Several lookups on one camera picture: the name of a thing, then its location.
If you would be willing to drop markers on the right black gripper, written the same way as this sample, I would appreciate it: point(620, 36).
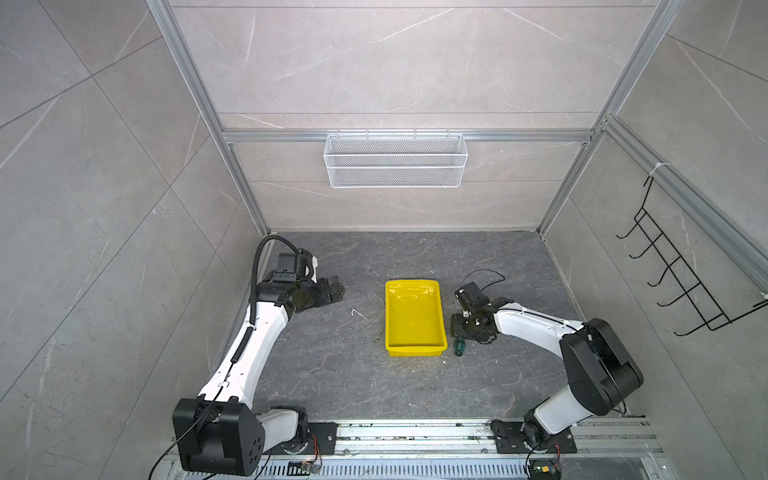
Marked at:
point(457, 330)

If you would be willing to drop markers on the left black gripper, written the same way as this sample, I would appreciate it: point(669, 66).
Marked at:
point(325, 297)

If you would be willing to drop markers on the green handled screwdriver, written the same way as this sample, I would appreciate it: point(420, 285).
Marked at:
point(459, 346)

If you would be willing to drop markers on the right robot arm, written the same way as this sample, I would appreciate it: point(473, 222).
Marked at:
point(600, 371)

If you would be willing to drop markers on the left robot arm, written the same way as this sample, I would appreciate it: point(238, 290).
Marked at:
point(218, 432)

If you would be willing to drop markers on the yellow plastic bin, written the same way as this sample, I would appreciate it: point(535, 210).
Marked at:
point(414, 323)

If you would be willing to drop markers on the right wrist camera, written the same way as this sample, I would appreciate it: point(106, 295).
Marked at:
point(471, 298)

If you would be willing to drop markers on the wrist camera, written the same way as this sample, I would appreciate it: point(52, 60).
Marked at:
point(471, 298)
point(292, 267)

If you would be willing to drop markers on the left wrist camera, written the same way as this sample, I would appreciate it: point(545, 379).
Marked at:
point(292, 267)

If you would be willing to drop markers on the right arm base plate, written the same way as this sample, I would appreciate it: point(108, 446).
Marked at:
point(518, 437)

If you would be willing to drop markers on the white wire mesh basket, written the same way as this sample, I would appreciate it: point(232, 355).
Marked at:
point(395, 160)

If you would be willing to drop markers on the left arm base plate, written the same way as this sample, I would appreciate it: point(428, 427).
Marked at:
point(318, 437)

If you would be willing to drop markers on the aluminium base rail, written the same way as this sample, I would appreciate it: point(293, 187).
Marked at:
point(425, 438)

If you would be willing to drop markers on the black wire hook rack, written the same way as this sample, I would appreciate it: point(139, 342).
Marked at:
point(709, 313)

